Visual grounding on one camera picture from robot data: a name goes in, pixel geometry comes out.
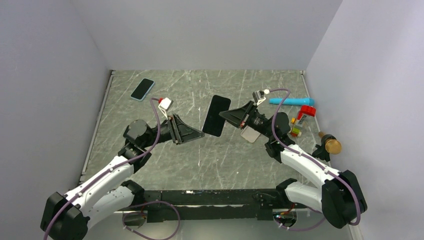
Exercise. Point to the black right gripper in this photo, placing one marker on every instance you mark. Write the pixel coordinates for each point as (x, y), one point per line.
(237, 117)

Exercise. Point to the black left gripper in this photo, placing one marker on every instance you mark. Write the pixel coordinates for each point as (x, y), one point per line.
(186, 133)

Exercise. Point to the phone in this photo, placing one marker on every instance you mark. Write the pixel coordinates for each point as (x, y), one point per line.
(142, 89)
(214, 123)

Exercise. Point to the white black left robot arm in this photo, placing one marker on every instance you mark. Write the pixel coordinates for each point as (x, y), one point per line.
(69, 216)

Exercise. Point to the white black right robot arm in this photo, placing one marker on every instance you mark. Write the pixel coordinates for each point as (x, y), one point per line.
(337, 195)

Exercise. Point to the light blue cylinder tube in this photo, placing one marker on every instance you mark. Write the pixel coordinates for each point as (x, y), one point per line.
(293, 101)

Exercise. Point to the colourful toy brick model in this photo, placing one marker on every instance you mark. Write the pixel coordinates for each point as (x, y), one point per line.
(298, 121)

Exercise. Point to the gold microphone on black stand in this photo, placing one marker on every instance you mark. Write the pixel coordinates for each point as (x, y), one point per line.
(329, 145)

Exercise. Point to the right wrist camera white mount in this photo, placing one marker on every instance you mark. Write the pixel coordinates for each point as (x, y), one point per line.
(259, 96)

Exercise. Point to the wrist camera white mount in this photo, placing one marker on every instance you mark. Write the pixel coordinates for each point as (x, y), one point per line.
(164, 105)
(259, 96)

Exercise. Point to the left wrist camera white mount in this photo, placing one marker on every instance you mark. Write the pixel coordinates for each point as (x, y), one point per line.
(164, 105)

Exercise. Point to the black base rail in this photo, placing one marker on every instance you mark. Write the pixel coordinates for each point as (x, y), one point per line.
(213, 204)

